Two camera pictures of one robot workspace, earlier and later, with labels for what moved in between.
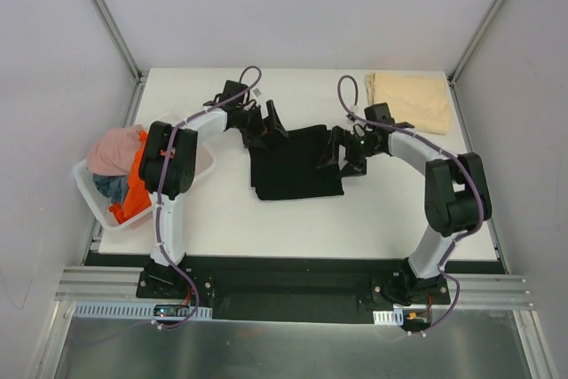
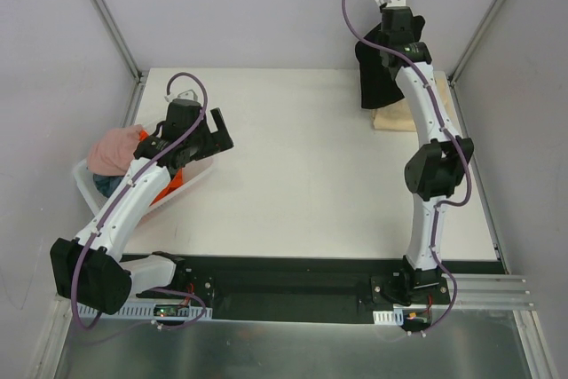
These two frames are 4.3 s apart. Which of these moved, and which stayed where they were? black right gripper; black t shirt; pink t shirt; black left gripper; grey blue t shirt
Moved: black right gripper; black t shirt; black left gripper
Stayed: grey blue t shirt; pink t shirt
